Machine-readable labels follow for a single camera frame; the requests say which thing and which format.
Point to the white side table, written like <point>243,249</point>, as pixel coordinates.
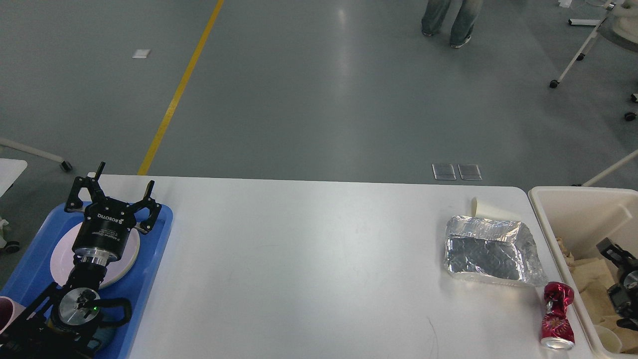
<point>10,170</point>

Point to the floor outlet cover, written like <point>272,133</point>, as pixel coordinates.
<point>469,172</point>
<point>444,172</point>

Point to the pink plate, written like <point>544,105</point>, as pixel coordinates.
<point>61,262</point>

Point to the white paper cup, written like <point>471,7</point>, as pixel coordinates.
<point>483,209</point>
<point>609,340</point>

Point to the blue plastic tray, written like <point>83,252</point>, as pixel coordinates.
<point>32,275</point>

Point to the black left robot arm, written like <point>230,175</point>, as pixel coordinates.
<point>73,320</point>

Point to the white stand leg right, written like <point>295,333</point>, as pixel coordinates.
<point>611,169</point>

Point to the right floor outlet cover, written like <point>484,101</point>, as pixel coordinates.
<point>469,172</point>

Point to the left floor outlet cover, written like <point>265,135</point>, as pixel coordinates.
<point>444,172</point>

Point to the brown paper bag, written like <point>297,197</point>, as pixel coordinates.
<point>593,279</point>

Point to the white stand leg left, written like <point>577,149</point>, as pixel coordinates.
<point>65,165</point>

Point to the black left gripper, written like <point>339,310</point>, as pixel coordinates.
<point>107,232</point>

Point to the crushed red soda can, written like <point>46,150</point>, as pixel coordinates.
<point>556,331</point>

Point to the pink ribbed cup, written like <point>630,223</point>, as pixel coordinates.
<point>9,311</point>

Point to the aluminium foil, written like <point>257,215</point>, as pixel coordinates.
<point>491,251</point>

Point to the brown paper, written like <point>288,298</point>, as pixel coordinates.
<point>567,254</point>

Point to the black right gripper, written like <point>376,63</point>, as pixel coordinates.
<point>624,295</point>

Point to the white stand leg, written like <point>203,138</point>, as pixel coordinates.
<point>65,165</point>
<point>611,169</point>

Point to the white rolling stand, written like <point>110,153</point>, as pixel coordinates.
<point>618,26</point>

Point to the beige plastic bin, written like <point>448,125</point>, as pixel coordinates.
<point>583,216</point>

